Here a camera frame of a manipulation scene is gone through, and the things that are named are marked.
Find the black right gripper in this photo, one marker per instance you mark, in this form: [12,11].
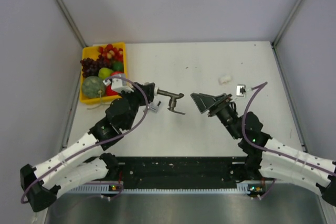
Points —
[203,102]

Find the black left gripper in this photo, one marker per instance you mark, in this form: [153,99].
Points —
[148,91]

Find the dark bronze water faucet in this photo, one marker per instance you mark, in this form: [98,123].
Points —
[173,100]

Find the white pipe elbow fitting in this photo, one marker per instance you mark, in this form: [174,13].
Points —
[156,89]

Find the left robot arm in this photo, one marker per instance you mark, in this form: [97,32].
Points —
[87,159]

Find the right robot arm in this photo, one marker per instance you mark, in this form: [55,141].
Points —
[266,156]

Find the far white pipe elbow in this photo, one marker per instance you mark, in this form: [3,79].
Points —
[225,79]

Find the chrome water faucet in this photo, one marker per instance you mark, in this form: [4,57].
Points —
[154,106]

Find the red apple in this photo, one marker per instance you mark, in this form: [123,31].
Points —
[110,92]
[116,73]

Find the dark green lime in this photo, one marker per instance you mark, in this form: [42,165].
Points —
[118,66]

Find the green apple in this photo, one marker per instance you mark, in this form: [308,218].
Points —
[104,73]

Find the green striped melon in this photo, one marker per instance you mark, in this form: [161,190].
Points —
[93,87]

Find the dark purple grape bunch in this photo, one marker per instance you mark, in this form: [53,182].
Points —
[91,67]

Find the yellow plastic fruit tray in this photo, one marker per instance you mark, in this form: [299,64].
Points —
[91,52]

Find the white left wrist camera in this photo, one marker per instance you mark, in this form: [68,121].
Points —
[117,83]

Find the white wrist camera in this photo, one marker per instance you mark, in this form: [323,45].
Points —
[117,83]
[240,90]

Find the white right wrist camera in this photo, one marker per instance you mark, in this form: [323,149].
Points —
[240,90]

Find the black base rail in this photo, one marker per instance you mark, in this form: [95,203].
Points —
[181,172]

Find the white slotted cable duct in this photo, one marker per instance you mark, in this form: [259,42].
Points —
[238,189]

